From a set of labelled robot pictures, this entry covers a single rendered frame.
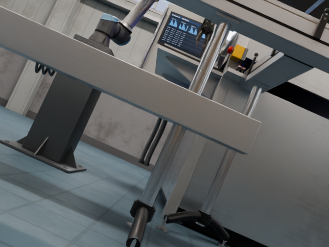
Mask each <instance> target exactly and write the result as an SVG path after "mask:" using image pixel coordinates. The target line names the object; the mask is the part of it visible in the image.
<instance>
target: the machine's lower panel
mask: <svg viewBox="0 0 329 247"><path fill-rule="evenodd" d="M249 94H250V91H248V90H245V89H243V88H241V87H239V83H238V82H236V81H234V80H233V81H232V83H231V85H230V88H229V90H228V92H227V95H226V97H225V99H224V102H223V104H222V105H224V106H226V107H228V108H230V109H232V110H234V111H237V112H239V113H242V111H243V108H244V106H245V104H246V101H247V99H248V97H249ZM251 118H252V119H255V120H257V121H259V122H261V126H260V128H259V130H258V133H257V135H256V138H255V140H254V143H253V145H252V147H251V150H250V152H249V154H241V153H238V152H236V153H235V156H234V158H233V161H232V163H231V165H230V168H229V170H228V173H227V175H226V177H225V180H224V182H223V184H222V187H221V189H220V192H219V194H218V196H217V199H216V201H215V203H214V206H213V208H212V211H211V213H210V215H211V216H212V217H213V218H214V219H216V220H217V221H218V222H219V223H220V224H221V225H222V227H225V228H227V229H229V230H231V231H234V232H236V233H238V234H240V235H243V236H245V237H247V238H250V239H252V240H254V241H256V242H259V243H261V244H263V245H266V246H268V247H329V120H328V119H326V118H324V117H321V116H319V115H317V114H315V113H312V112H310V111H308V110H306V109H304V108H301V107H299V106H297V105H295V104H292V103H290V102H288V101H286V100H283V99H282V98H279V97H277V96H275V95H273V94H270V93H268V92H264V93H262V94H260V97H259V99H258V101H257V103H256V106H255V108H254V111H253V113H252V115H251ZM195 135H196V134H195V133H193V132H191V131H189V130H186V131H185V133H184V136H183V138H182V140H181V142H180V145H179V147H178V149H177V152H176V154H175V156H174V158H173V161H172V163H171V165H170V168H169V170H168V172H167V175H166V177H165V179H164V182H163V184H162V189H163V192H164V195H165V197H166V200H168V197H169V195H170V193H171V190H172V188H173V186H174V183H175V181H176V179H177V176H178V174H179V172H180V170H181V167H182V165H183V163H184V160H185V158H186V156H187V153H188V151H189V149H190V146H191V144H192V142H193V139H194V137H195ZM226 149H227V147H225V146H222V145H220V144H218V143H216V142H213V141H211V140H209V139H207V141H206V144H205V146H204V148H203V151H202V153H201V155H200V158H199V160H198V162H197V165H196V167H195V169H194V172H193V174H192V176H191V179H190V181H189V183H188V186H187V188H186V190H185V193H184V195H183V197H182V200H181V202H180V204H179V208H182V209H184V210H186V211H197V210H201V208H202V206H203V203H204V201H205V199H206V196H207V194H208V191H209V189H210V187H211V184H212V182H213V179H214V177H215V175H216V172H217V170H218V168H219V165H220V163H221V161H222V158H223V156H224V154H225V151H226Z"/></svg>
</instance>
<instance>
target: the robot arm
mask: <svg viewBox="0 0 329 247"><path fill-rule="evenodd" d="M158 1H159V0H139V2H138V3H137V4H136V5H135V6H134V8H133V9H132V10H131V11H130V12H129V14H128V15H127V16H126V17H125V19H124V20H123V21H119V19H118V18H117V17H115V16H112V15H110V14H102V16H101V18H100V20H99V22H98V24H97V26H96V29H95V31H94V33H93V34H92V35H91V36H90V37H89V38H88V39H89V40H92V41H94V42H96V43H98V44H101V45H103V46H105V47H108V48H109V44H110V40H112V41H113V42H114V43H115V44H117V45H119V46H124V45H126V44H128V43H129V41H130V40H131V33H132V29H133V28H134V26H135V25H136V24H137V23H138V22H139V20H140V19H141V18H142V17H143V16H144V14H145V13H146V12H147V11H148V10H149V8H150V7H151V6H152V5H153V4H154V2H158ZM214 26H215V24H214V23H212V22H211V21H210V20H208V19H206V18H205V19H204V21H203V23H202V25H201V26H200V27H199V28H198V31H197V37H196V45H198V44H199V41H200V38H201V37H202V36H203V34H205V35H206V37H205V40H204V43H203V44H202V47H204V46H205V45H206V44H207V43H208V42H209V40H210V38H211V36H212V34H213V29H214Z"/></svg>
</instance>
